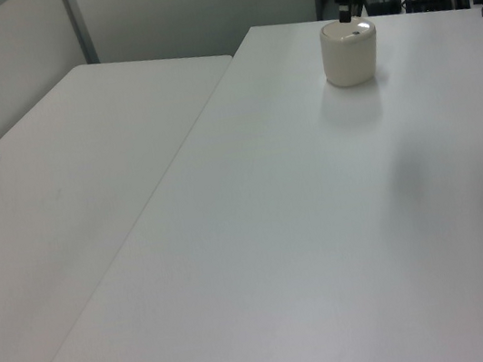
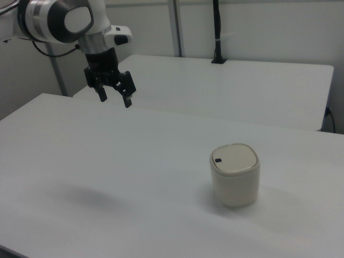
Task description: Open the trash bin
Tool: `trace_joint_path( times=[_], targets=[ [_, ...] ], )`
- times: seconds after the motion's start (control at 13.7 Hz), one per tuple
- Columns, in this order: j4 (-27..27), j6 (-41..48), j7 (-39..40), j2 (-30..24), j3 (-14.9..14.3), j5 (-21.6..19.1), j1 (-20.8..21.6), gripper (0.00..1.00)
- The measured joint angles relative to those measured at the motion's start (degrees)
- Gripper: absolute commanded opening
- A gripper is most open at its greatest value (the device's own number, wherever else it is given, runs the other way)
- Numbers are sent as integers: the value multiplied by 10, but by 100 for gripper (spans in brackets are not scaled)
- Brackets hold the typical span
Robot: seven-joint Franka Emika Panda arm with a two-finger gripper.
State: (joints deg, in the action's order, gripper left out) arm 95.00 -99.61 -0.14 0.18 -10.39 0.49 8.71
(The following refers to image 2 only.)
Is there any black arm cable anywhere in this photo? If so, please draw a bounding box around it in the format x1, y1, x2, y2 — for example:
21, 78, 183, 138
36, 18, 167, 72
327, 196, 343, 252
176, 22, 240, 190
31, 40, 82, 58

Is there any black cable with plug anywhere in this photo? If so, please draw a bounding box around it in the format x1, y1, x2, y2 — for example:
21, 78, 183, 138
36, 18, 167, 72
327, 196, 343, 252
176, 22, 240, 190
324, 106, 337, 133

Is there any black pole with clamp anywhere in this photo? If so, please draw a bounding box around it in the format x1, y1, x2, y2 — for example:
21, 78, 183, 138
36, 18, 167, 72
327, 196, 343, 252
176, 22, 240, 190
210, 0, 227, 65

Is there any white zip tie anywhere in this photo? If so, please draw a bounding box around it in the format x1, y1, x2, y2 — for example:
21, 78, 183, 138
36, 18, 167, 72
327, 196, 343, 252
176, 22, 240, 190
216, 33, 235, 43

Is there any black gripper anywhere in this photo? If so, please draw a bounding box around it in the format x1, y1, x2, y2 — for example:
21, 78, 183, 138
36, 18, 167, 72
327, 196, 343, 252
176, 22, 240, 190
83, 47, 137, 109

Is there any beige trash bin with lid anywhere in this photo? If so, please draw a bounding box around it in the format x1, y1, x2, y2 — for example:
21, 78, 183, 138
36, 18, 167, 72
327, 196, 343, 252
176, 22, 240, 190
209, 142, 262, 209

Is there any grey metal frame post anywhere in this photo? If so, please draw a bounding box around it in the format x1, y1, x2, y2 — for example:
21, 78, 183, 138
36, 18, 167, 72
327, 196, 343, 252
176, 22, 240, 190
46, 42, 68, 97
167, 0, 187, 58

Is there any white table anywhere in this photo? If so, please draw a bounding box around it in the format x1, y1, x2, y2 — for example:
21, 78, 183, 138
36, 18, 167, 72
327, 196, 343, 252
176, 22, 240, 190
72, 54, 335, 132

